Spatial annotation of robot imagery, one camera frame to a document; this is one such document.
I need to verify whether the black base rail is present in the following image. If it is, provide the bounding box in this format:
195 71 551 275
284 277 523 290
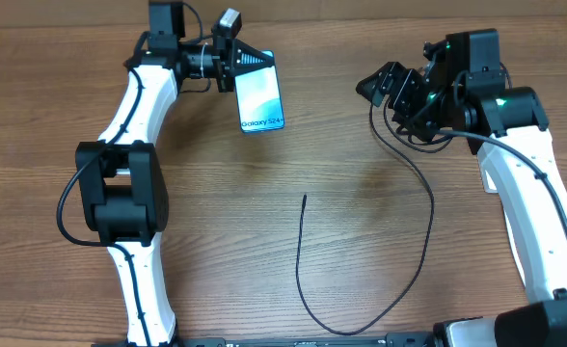
90 330 439 347

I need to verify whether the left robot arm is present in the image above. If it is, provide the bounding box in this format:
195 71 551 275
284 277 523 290
69 2 285 346

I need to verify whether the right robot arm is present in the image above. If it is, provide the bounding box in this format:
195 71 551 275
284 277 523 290
356 29 567 346

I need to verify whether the blue Samsung Galaxy smartphone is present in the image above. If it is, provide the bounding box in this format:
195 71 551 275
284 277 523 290
234 66 285 133

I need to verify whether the black charger cable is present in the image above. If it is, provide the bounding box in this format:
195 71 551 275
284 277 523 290
295 95 453 336

